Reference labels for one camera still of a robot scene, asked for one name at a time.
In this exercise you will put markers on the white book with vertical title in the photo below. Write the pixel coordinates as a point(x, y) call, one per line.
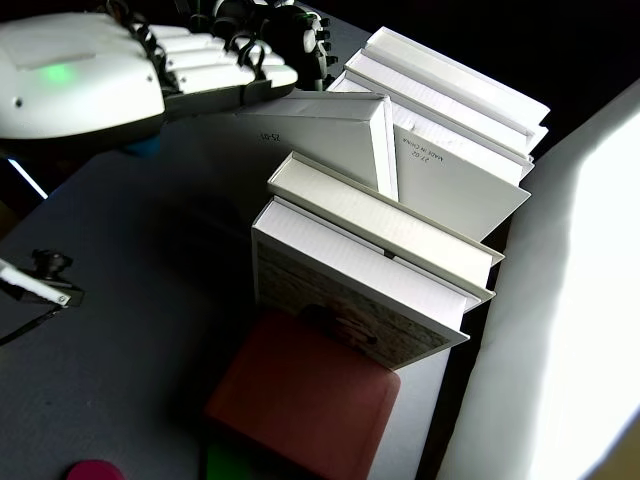
point(400, 210)

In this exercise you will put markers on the white book with small text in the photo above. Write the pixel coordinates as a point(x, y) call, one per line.
point(325, 150)

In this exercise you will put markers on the red hardcover book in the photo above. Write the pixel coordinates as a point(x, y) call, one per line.
point(300, 400)

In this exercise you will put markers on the white book with Chinese characters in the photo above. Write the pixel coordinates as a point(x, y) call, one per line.
point(450, 102)

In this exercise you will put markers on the grey table cloth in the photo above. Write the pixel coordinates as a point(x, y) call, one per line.
point(125, 350)

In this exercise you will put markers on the white book with pictured cover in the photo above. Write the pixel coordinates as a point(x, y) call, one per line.
point(350, 270)

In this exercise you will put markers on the white book lettered CO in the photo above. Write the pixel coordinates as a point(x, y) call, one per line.
point(450, 70)

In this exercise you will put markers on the red heart block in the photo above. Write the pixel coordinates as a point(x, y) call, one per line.
point(95, 472)

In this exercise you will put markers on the green block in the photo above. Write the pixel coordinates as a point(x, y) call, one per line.
point(227, 462)

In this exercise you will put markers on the white book with letter K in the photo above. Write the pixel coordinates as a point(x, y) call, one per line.
point(350, 85)

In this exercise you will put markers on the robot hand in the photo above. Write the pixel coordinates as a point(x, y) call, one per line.
point(310, 45)
point(75, 75)

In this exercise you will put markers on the white book with building icon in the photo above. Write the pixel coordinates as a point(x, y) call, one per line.
point(450, 190)

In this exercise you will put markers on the white bracket with black knob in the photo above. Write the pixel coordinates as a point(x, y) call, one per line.
point(35, 285)

